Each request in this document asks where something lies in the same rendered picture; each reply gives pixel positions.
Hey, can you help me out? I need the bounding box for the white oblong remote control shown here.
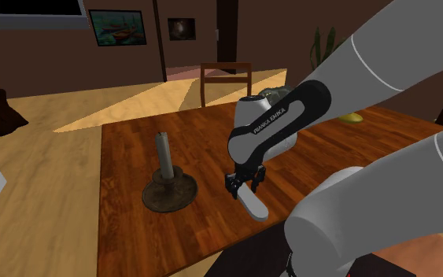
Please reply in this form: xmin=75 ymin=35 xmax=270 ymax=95
xmin=237 ymin=183 xmax=270 ymax=223

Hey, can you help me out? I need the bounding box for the brown wooden chair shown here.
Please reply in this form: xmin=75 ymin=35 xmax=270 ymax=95
xmin=199 ymin=61 xmax=253 ymax=109

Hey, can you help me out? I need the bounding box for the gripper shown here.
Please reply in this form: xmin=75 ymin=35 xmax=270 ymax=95
xmin=225 ymin=162 xmax=268 ymax=200

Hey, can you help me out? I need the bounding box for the grey framed dark window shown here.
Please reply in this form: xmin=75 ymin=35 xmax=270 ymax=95
xmin=0 ymin=0 xmax=90 ymax=31

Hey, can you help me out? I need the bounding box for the grey candle on dark holder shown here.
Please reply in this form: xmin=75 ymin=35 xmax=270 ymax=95
xmin=142 ymin=131 xmax=199 ymax=214

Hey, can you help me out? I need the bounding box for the small dark wall picture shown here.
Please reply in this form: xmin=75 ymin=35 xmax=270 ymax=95
xmin=167 ymin=17 xmax=198 ymax=42

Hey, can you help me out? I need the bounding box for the green leafy plant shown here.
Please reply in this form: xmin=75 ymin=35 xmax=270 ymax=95
xmin=308 ymin=26 xmax=345 ymax=71

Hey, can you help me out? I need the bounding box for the yellow flat object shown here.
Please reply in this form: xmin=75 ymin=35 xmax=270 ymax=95
xmin=337 ymin=112 xmax=365 ymax=124

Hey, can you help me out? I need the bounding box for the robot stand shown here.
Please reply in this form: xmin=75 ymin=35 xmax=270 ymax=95
xmin=204 ymin=221 xmax=419 ymax=277

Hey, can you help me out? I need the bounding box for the dark green lumpy object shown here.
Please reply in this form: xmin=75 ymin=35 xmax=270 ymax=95
xmin=258 ymin=85 xmax=295 ymax=105

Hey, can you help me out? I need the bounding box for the boat painting in dark frame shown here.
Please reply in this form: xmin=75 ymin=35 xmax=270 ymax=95
xmin=88 ymin=9 xmax=149 ymax=47

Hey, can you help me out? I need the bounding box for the brown wooden table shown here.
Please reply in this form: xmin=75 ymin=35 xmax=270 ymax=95
xmin=97 ymin=100 xmax=443 ymax=277

